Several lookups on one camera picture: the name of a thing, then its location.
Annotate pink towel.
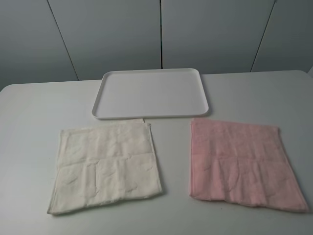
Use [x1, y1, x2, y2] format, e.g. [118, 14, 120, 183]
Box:
[189, 118, 309, 212]

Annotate white rectangular plastic tray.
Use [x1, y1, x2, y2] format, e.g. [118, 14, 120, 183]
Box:
[91, 68, 209, 119]

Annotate cream white towel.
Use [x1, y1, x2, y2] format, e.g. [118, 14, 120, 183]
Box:
[47, 119, 163, 215]

